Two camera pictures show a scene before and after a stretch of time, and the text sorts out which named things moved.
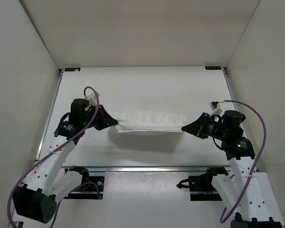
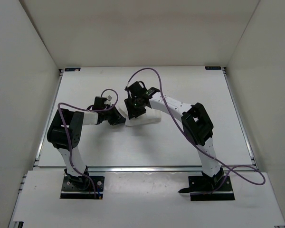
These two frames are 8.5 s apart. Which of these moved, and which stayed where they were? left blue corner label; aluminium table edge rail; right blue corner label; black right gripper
Moved: black right gripper
Stayed: left blue corner label; aluminium table edge rail; right blue corner label
